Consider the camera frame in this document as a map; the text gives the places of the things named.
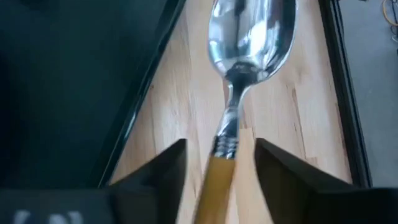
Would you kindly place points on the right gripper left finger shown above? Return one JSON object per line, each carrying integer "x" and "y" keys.
{"x": 155, "y": 186}

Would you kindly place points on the dark green plastic tray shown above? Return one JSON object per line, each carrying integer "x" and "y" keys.
{"x": 62, "y": 93}

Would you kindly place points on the black aluminium table frame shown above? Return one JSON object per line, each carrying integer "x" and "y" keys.
{"x": 345, "y": 93}

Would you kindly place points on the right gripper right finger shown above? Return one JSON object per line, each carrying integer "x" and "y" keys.
{"x": 295, "y": 193}

